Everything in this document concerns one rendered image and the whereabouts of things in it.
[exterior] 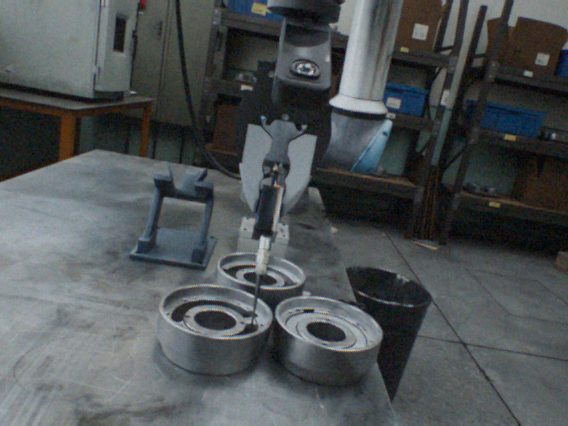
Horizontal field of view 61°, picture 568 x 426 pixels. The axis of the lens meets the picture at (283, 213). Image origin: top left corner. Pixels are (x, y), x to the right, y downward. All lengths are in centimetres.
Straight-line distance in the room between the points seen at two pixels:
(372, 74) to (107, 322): 66
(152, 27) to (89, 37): 173
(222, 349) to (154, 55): 403
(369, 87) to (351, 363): 62
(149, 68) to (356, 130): 354
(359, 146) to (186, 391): 64
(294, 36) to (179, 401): 32
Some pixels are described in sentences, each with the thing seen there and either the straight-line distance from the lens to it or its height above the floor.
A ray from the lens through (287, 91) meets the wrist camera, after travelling 39.
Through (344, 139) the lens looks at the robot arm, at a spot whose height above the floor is 97.
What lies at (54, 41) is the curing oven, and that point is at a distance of 278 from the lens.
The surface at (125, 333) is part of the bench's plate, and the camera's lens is 49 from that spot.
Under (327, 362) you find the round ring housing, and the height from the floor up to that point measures 83.
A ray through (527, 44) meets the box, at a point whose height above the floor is 169.
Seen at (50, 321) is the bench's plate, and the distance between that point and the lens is 51.
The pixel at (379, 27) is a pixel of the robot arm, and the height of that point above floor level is 118.
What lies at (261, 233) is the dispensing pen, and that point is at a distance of 48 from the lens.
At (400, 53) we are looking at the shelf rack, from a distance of 400.
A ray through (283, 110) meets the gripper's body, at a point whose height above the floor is 103.
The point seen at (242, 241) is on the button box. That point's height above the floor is 83.
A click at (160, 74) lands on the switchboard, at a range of 437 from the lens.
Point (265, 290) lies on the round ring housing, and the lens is 52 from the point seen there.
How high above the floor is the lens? 105
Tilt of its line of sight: 15 degrees down
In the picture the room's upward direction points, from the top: 11 degrees clockwise
